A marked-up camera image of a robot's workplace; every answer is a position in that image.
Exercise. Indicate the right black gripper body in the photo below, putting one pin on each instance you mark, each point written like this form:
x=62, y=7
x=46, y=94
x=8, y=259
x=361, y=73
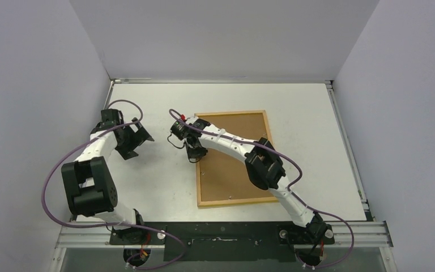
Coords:
x=195, y=149

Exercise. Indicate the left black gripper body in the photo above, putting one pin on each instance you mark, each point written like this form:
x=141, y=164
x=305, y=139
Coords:
x=123, y=143

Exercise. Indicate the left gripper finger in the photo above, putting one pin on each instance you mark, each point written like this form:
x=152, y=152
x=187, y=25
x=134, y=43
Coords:
x=141, y=135
x=126, y=152

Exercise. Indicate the yellow picture frame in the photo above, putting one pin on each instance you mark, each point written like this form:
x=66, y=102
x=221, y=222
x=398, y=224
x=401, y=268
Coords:
x=236, y=202

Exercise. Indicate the brown cardboard backing board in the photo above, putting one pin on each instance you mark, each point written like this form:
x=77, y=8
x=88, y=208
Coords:
x=228, y=176

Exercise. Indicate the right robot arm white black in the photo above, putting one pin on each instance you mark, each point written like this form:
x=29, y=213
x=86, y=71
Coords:
x=264, y=168

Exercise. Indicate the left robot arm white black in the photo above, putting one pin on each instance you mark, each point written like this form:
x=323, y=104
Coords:
x=89, y=186

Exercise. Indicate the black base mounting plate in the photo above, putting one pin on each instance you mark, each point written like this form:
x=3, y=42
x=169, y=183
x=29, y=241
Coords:
x=228, y=241

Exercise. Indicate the aluminium table rail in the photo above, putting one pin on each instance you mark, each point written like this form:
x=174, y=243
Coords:
x=366, y=235

